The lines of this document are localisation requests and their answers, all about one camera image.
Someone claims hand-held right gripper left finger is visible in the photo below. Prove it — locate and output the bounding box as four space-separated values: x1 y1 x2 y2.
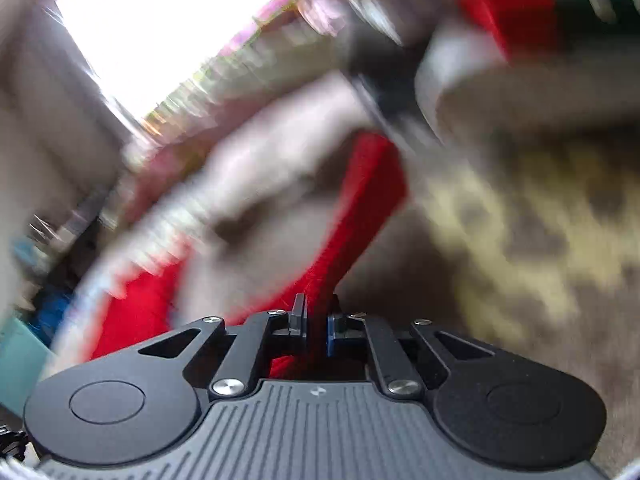
137 292 309 399

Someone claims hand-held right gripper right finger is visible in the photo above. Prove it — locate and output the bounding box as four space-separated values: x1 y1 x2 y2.
327 295 496 399

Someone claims red knitted garment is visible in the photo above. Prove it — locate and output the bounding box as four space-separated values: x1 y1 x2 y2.
90 129 410 381

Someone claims person's left forearm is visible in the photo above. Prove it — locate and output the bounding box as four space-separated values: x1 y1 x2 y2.
52 72 388 361

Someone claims pile of mixed clothes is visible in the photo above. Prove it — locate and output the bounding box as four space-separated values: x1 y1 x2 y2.
320 0 640 111

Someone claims folded beige cloth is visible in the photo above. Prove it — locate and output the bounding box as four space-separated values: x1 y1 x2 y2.
434 62 640 143

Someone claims cream patterned blanket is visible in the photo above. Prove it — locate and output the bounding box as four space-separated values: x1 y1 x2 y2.
415 142 640 321

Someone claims bright window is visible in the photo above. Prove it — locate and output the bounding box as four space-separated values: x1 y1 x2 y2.
54 0 293 122

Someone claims teal box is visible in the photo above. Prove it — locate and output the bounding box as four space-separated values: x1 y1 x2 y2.
0 307 58 418

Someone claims beige curtain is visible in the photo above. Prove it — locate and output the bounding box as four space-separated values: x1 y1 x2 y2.
0 5 131 311

